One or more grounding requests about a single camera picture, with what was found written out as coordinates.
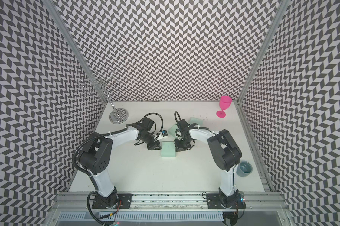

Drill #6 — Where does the aluminium front rail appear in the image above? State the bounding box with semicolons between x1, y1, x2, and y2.
43;192;294;226

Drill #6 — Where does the aluminium corner post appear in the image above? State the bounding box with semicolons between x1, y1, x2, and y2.
42;0;108;103
237;0;291;105

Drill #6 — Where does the aluminium left corner post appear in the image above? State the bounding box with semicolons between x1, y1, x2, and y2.
42;0;108;103

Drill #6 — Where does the pink plastic wine glass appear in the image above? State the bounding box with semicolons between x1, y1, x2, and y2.
216;96;233;118

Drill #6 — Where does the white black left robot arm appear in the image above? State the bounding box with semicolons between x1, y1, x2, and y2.
72;116;168;198

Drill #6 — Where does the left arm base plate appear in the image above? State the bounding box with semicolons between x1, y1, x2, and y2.
91;193;133;210

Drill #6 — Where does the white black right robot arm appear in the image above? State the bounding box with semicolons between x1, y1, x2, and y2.
174;119;243;198

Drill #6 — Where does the mint drawer-style jewelry box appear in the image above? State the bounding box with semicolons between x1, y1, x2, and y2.
188;117;204;127

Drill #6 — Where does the aluminium right corner post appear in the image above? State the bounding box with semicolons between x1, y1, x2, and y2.
237;0;291;105

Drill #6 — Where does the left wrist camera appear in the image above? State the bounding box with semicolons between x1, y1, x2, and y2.
158;130;168;140

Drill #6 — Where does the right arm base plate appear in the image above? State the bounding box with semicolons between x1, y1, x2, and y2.
203;193;246;211

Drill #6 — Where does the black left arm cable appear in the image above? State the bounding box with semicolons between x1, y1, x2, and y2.
143;112;164;135

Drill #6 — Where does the grey-blue small bowl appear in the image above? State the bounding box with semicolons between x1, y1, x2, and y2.
237;161;253;178

